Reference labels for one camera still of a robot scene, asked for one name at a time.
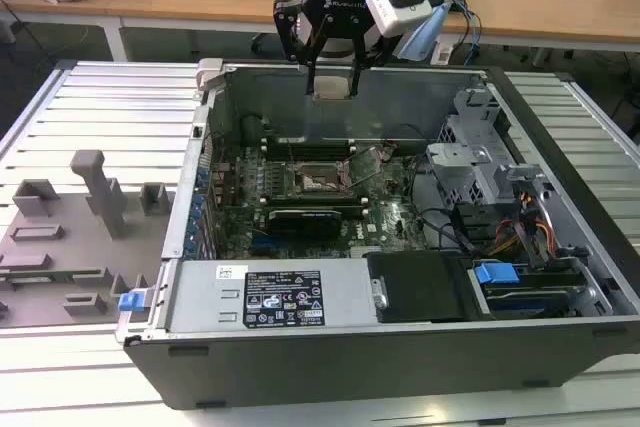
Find silver CPU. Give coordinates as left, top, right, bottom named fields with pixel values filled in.
left=312, top=75, right=351, bottom=101

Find metal disk bay cage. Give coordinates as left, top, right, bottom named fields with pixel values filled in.
left=424, top=86, right=516, bottom=208

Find black open PC case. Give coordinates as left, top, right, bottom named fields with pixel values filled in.
left=115, top=59, right=640, bottom=411

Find black plastic shroud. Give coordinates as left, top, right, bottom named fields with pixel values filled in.
left=364, top=251, right=481, bottom=323

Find CPU socket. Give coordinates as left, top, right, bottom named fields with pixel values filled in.
left=287, top=161, right=352, bottom=198

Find orange yellow power wires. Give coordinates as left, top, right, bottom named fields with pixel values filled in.
left=494, top=191, right=556, bottom=258

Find black graphics card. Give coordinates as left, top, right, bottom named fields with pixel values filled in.
left=267, top=209, right=344, bottom=248

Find hard disk in blue carrier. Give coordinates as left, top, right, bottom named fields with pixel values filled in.
left=469, top=259, right=591, bottom=321

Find blue cable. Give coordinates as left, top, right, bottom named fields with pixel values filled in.
left=449, top=0, right=482, bottom=66

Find black internal cable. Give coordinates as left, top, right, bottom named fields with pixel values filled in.
left=414, top=204, right=479, bottom=253

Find silver power supply with label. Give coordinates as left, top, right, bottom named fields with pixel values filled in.
left=164, top=259, right=381, bottom=333

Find grey case handle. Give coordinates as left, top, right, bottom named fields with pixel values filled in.
left=195, top=59, right=224, bottom=91

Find black office chair base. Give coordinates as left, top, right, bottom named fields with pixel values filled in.
left=249, top=31, right=281, bottom=56

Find green motherboard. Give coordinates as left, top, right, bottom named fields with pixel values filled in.
left=207, top=144, right=441, bottom=258

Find green RAM stick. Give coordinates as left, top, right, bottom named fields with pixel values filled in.
left=0, top=270, right=104, bottom=284

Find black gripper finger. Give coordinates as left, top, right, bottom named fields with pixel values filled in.
left=273, top=0, right=334, bottom=96
left=348, top=20, right=397, bottom=98

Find metal socket cover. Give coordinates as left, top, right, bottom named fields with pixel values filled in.
left=342, top=145, right=389, bottom=189

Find grey parts rack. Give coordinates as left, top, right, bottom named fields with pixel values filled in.
left=0, top=149, right=176, bottom=328

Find black RAM slot bank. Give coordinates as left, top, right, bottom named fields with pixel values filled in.
left=262, top=196, right=374, bottom=221
left=260, top=135, right=359, bottom=161

